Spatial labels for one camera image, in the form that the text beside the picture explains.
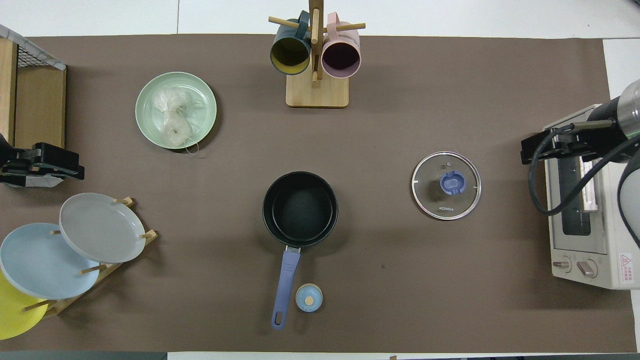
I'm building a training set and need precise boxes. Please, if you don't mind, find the light green plate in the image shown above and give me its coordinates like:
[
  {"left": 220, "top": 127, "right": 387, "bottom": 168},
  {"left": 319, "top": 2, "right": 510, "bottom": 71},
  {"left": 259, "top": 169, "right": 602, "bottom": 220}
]
[{"left": 135, "top": 71, "right": 218, "bottom": 150}]

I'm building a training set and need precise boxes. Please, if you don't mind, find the glass lid blue knob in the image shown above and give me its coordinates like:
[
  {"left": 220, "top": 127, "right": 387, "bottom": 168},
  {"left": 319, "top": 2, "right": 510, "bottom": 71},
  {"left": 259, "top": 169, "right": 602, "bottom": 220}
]
[{"left": 411, "top": 151, "right": 482, "bottom": 221}]

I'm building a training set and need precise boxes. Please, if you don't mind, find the small blue round container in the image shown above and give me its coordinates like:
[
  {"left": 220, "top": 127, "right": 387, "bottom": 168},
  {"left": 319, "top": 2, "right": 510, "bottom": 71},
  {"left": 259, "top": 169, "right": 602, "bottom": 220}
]
[{"left": 295, "top": 283, "right": 324, "bottom": 313}]

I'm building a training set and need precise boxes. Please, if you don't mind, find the dark teal mug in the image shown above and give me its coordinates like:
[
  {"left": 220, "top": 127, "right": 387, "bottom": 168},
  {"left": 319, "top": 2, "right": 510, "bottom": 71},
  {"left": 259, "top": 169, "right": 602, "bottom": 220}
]
[{"left": 270, "top": 10, "right": 313, "bottom": 76}]

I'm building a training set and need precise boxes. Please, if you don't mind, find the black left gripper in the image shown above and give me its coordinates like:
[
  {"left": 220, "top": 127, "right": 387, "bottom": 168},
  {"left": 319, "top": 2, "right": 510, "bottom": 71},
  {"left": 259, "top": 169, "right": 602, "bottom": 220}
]
[{"left": 0, "top": 132, "right": 85, "bottom": 187}]

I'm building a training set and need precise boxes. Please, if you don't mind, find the black pot purple handle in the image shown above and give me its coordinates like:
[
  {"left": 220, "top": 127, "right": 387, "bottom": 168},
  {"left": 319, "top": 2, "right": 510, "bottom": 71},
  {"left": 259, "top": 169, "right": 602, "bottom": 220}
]
[{"left": 262, "top": 171, "right": 339, "bottom": 331}]

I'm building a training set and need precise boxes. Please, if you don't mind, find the white toaster oven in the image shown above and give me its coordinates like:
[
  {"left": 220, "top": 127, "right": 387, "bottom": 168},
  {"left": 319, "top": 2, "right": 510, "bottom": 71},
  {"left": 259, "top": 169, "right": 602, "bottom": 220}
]
[{"left": 542, "top": 103, "right": 640, "bottom": 291}]

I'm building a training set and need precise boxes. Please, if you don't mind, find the wooden plate rack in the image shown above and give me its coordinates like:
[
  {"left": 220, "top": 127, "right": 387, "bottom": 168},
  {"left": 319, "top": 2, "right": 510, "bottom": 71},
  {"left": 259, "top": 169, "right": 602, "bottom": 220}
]
[{"left": 22, "top": 196, "right": 159, "bottom": 318}]

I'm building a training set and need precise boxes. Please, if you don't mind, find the light blue plate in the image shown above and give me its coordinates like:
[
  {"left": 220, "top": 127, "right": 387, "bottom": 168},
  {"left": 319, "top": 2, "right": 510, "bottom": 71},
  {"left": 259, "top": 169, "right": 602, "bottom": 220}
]
[{"left": 0, "top": 222, "right": 101, "bottom": 300}]

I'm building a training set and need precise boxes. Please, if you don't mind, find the wooden mug tree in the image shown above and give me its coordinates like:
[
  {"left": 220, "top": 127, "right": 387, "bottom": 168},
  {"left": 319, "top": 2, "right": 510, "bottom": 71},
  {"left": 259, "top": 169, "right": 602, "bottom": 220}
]
[{"left": 268, "top": 0, "right": 367, "bottom": 109}]

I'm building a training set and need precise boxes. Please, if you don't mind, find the marble patterned cloth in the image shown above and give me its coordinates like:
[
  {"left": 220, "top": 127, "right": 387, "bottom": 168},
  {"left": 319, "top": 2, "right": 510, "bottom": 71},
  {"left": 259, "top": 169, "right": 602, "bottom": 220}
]
[{"left": 0, "top": 24, "right": 67, "bottom": 71}]

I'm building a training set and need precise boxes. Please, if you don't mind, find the brown table mat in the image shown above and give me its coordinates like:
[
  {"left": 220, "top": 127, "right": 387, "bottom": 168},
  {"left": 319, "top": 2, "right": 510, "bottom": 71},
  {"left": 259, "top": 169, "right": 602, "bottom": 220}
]
[{"left": 0, "top": 34, "right": 638, "bottom": 353}]

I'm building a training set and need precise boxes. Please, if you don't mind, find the pink mug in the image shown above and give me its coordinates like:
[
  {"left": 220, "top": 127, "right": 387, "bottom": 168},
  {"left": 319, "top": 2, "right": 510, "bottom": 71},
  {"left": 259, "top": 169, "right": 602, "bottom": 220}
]
[{"left": 321, "top": 12, "right": 362, "bottom": 79}]

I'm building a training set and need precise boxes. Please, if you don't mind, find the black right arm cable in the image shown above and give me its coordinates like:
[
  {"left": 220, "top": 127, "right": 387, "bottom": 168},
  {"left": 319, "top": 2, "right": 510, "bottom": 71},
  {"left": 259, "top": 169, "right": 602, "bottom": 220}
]
[{"left": 529, "top": 120, "right": 640, "bottom": 217}]

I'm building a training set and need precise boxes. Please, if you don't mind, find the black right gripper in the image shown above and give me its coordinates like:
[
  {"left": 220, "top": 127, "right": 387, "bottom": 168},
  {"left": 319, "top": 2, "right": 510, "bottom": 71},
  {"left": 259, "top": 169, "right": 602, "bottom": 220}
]
[{"left": 521, "top": 97, "right": 632, "bottom": 165}]

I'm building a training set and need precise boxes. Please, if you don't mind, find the white vermicelli bundle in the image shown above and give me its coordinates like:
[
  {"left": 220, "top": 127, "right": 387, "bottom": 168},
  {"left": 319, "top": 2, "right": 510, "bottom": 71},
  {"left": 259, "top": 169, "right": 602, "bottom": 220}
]
[{"left": 151, "top": 87, "right": 201, "bottom": 155}]

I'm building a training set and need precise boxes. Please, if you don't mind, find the yellow plate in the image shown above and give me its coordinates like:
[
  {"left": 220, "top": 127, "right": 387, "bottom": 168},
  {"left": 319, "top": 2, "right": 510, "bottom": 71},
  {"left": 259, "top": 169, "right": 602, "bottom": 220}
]
[{"left": 0, "top": 270, "right": 49, "bottom": 341}]

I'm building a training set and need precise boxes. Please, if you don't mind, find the grey plate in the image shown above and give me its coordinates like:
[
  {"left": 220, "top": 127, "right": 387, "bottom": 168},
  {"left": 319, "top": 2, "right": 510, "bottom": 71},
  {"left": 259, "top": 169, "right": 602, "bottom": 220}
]
[{"left": 59, "top": 192, "right": 147, "bottom": 264}]

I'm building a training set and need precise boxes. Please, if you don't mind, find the wooden shelf with wire basket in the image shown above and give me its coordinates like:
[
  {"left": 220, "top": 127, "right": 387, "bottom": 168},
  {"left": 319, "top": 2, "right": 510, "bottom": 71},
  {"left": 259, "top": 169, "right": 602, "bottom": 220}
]
[{"left": 0, "top": 24, "right": 67, "bottom": 151}]

